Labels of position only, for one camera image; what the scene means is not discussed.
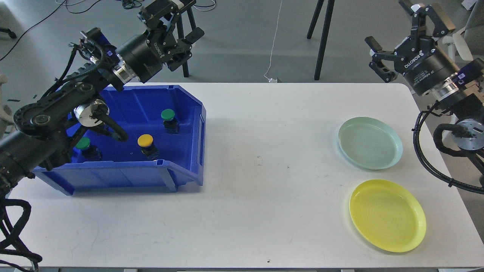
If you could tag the yellow plate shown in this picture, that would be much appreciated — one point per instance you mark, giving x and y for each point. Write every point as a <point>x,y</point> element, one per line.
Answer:
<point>387,215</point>

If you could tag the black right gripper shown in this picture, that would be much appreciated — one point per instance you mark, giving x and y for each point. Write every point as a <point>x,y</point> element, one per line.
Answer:
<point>423,62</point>

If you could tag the light green plate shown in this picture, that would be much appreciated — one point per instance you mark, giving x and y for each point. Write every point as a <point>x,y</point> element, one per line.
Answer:
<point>369,143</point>

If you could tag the black stand leg right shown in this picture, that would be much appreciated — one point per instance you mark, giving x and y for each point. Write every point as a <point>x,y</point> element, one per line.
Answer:
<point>324,34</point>

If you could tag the grey white chair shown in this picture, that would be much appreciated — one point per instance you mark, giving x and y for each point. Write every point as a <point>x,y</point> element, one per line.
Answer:
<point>467,43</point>

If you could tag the green push button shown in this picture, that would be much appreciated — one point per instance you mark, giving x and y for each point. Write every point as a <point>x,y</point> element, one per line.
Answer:
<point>170,122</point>
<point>88,151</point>

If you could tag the blue plastic bin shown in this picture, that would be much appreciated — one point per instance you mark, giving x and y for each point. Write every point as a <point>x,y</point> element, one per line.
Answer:
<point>137,110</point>

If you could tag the beige chair at left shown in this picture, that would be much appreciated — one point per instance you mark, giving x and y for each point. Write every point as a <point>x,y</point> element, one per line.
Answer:
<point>6,118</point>

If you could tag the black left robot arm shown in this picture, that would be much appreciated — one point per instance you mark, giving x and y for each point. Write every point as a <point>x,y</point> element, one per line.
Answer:
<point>46,132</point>

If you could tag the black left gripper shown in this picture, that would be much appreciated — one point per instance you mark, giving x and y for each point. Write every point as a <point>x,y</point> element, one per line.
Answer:
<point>146,54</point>

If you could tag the yellow push button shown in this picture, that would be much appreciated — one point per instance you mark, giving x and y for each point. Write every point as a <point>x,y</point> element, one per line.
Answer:
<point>147,146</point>

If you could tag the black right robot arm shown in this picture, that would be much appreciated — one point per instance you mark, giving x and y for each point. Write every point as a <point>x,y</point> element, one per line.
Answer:
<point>457,95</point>

